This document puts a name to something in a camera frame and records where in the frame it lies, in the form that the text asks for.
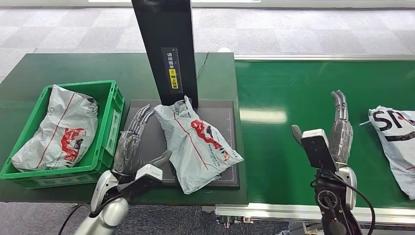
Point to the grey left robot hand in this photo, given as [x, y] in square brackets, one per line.
[128, 152]

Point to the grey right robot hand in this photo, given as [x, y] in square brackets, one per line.
[340, 139]

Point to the grey red-print mailer bag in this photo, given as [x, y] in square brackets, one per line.
[58, 129]
[194, 146]

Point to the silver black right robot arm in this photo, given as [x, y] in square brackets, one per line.
[332, 201]

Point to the green plastic basket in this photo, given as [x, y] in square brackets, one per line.
[112, 129]

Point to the black weighing device with column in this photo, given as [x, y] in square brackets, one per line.
[172, 32]

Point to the white black-print mailer bag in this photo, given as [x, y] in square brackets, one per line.
[398, 152]

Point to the black yellow label sticker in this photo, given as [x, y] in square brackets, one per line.
[172, 81]

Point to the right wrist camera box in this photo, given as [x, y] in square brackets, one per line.
[319, 152]

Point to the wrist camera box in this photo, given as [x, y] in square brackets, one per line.
[149, 172]
[319, 152]

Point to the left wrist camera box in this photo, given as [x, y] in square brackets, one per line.
[149, 172]

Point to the aluminium conveyor frame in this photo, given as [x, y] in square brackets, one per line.
[275, 212]

